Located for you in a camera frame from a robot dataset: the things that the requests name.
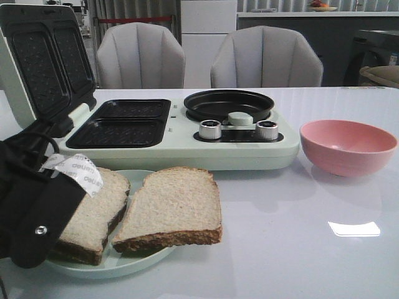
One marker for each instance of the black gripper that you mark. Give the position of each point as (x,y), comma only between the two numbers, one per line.
(35,208)

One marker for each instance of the bread slice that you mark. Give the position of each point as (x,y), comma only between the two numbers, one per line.
(86,235)
(174,206)

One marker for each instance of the green breakfast maker lid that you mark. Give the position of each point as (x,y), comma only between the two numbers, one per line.
(45,70)

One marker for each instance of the pink plastic bowl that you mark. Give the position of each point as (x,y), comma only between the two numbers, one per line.
(347,148)

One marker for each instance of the green breakfast maker base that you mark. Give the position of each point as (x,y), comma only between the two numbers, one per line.
(154,134)

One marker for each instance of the light green plastic plate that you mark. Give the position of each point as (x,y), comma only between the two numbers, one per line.
(113,264)

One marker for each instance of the left grey upholstered chair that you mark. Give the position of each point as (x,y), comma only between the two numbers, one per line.
(140,56)

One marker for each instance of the grey upholstered chair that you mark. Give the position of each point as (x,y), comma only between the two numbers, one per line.
(263,57)
(140,56)

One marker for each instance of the left silver control knob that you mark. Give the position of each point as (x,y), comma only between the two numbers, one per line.
(210,130)

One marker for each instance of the silver control knob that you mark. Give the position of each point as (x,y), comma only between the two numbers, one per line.
(266,130)
(210,130)

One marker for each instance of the red barrier belt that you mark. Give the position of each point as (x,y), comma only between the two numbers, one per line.
(140,19)

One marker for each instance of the black round frying pan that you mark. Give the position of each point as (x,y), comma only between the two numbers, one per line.
(218,104)

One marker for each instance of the right silver control knob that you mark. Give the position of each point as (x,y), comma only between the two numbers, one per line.
(266,130)

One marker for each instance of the white refrigerator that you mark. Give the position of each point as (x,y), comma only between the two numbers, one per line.
(204,25)

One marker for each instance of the right grey upholstered chair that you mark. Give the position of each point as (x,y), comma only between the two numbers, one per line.
(263,57)

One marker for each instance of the dark grey counter cabinet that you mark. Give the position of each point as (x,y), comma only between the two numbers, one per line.
(331,36)

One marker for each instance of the fruit bowl on counter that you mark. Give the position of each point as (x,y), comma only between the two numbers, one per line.
(319,6)

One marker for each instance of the black washing machine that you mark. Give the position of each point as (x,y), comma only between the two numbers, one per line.
(370,48)

